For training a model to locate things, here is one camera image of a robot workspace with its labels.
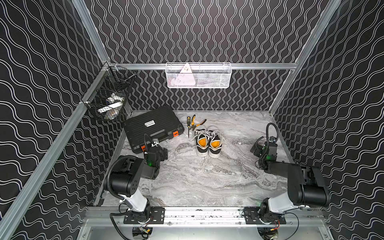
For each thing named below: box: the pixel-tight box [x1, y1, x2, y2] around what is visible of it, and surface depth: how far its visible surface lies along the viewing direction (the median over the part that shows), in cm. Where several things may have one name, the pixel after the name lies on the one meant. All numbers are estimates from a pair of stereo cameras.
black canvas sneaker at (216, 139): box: [208, 125, 224, 158], surface depth 96 cm
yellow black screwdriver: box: [187, 116, 191, 139], surface depth 115 cm
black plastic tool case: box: [124, 106, 185, 154], surface depth 105 cm
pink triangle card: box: [179, 63, 193, 74], surface depth 90 cm
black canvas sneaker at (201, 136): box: [194, 126, 209, 157], surface depth 97 cm
